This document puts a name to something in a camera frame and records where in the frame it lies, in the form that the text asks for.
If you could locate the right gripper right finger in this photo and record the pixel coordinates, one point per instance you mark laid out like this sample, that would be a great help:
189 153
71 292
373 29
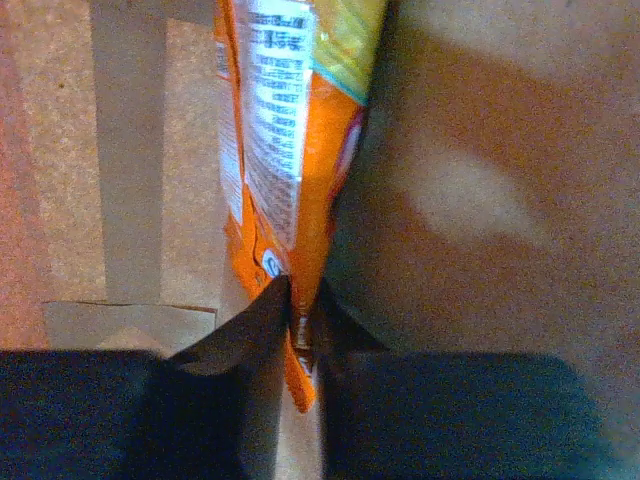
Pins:
440 415

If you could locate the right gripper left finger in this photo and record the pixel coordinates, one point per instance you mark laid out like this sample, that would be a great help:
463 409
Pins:
211 411

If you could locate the red brown paper bag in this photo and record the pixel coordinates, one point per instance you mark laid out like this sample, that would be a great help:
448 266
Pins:
495 206

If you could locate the orange foxs candy bag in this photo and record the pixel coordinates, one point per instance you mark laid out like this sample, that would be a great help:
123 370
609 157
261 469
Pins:
293 79

